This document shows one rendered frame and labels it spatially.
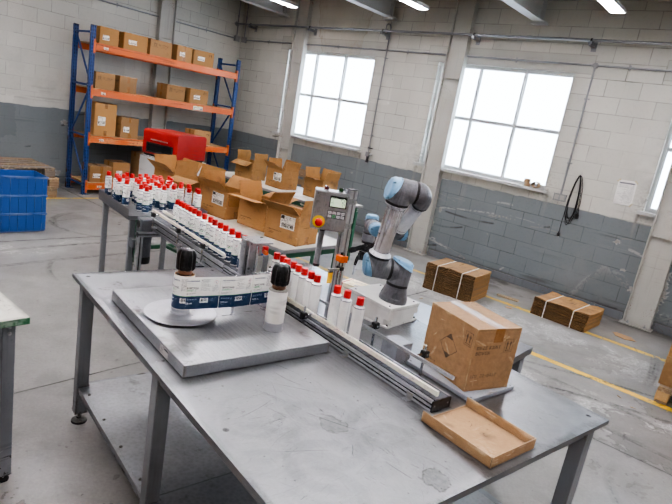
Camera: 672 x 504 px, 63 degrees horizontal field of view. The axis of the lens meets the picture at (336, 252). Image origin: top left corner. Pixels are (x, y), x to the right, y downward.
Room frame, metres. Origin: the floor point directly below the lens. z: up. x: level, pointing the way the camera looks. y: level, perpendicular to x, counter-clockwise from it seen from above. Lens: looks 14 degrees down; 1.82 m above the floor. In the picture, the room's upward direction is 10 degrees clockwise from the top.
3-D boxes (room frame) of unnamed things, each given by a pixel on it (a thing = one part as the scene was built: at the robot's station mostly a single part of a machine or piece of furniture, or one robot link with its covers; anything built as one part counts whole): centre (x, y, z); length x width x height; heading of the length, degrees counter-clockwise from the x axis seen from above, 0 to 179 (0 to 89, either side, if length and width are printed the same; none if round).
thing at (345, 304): (2.35, -0.08, 0.98); 0.05 x 0.05 x 0.20
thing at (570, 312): (6.16, -2.76, 0.11); 0.65 x 0.54 x 0.22; 49
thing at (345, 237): (2.64, -0.02, 1.16); 0.04 x 0.04 x 0.67; 41
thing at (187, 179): (5.21, 1.44, 0.97); 0.44 x 0.38 x 0.37; 146
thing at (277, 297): (2.27, 0.22, 1.03); 0.09 x 0.09 x 0.30
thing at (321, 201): (2.64, 0.06, 1.38); 0.17 x 0.10 x 0.19; 96
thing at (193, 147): (7.87, 2.52, 0.61); 0.70 x 0.60 x 1.22; 63
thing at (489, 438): (1.76, -0.60, 0.85); 0.30 x 0.26 x 0.04; 41
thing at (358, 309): (2.28, -0.14, 0.98); 0.05 x 0.05 x 0.20
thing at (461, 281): (6.52, -1.51, 0.16); 0.65 x 0.54 x 0.32; 56
